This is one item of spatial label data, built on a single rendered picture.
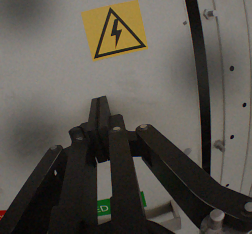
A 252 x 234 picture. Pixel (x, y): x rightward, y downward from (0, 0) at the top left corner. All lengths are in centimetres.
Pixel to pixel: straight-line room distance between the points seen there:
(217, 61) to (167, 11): 11
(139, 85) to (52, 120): 10
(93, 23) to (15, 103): 12
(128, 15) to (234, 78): 17
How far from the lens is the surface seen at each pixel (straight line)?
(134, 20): 20
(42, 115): 23
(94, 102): 20
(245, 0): 31
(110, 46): 20
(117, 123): 16
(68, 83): 21
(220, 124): 32
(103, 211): 31
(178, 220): 29
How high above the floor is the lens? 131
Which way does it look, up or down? 22 degrees down
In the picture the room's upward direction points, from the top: 13 degrees counter-clockwise
